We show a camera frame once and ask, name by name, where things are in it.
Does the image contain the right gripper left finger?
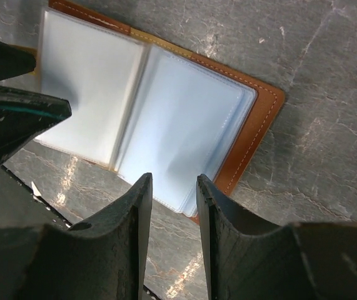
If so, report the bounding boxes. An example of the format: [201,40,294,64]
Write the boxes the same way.
[0,173,153,299]

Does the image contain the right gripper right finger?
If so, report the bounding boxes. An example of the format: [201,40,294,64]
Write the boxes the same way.
[196,175,357,299]

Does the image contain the black mounting base plate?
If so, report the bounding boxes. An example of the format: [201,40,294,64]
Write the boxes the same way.
[0,165,73,229]

